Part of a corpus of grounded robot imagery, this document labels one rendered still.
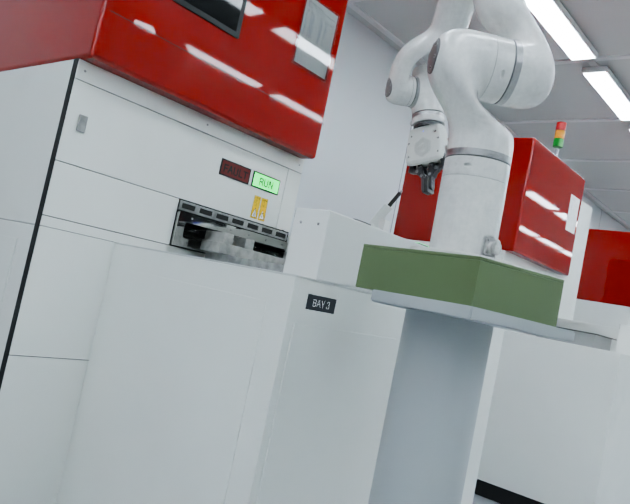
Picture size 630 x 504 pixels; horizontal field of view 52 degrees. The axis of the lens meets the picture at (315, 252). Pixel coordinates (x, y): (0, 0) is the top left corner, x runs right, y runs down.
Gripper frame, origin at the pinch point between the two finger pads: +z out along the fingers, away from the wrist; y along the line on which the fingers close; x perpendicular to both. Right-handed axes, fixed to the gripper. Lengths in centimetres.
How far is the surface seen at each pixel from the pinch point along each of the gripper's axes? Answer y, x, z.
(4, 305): -75, -66, 35
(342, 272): -1.3, -32.3, 27.2
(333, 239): 0.0, -37.3, 21.4
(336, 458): -9, -22, 65
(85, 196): -61, -57, 8
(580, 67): -51, 302, -178
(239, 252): -50, -15, 15
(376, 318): -2.9, -17.1, 34.9
